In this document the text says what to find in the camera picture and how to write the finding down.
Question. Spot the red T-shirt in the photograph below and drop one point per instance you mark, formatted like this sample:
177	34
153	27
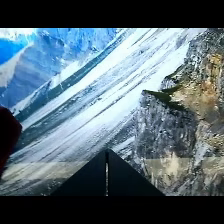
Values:
8	136

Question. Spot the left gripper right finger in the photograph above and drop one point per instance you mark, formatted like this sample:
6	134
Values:
126	180

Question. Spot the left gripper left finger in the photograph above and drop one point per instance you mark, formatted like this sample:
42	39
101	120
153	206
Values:
90	180

